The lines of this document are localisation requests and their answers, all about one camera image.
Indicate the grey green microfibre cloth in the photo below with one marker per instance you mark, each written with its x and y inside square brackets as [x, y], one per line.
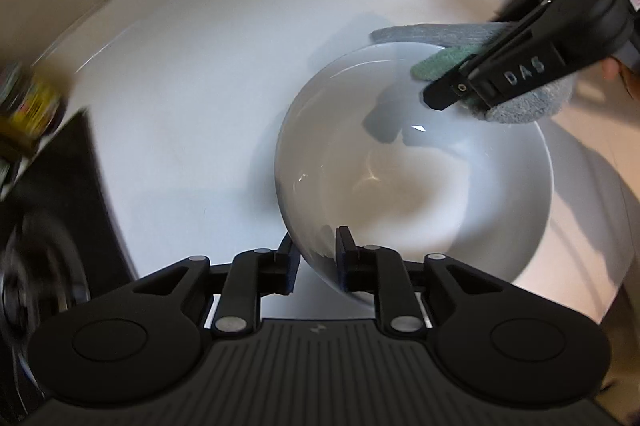
[459, 42]

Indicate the person's right hand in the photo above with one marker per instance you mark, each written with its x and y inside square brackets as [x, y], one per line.
[613, 69]

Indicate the white ceramic bowl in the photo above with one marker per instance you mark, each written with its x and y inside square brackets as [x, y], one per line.
[358, 148]

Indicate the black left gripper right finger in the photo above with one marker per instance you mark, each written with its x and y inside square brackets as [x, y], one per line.
[355, 265]

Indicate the black gas stove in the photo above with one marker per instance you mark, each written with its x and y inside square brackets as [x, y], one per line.
[60, 247]

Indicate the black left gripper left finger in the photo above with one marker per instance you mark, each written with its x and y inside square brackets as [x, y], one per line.
[278, 268]

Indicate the yellow label jar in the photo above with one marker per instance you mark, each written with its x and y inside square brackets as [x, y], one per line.
[31, 107]

